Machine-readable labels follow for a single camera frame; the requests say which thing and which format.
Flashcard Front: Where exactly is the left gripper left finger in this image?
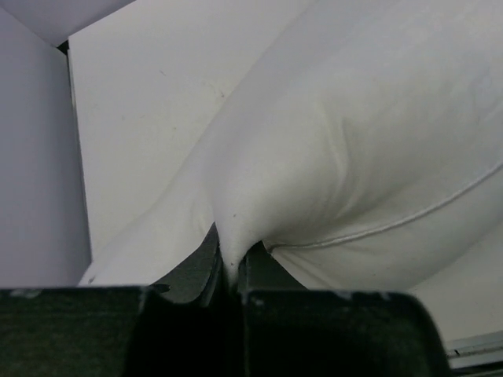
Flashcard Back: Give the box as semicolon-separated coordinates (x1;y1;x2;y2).
1;229;222;376

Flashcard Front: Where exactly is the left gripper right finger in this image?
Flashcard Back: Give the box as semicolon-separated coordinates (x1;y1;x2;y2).
238;243;452;376

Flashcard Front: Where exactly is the white pillow insert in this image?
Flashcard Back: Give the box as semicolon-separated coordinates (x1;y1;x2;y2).
81;1;502;289

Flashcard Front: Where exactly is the aluminium mounting rail frame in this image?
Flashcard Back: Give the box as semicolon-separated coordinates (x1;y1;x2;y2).
445;331;502;370

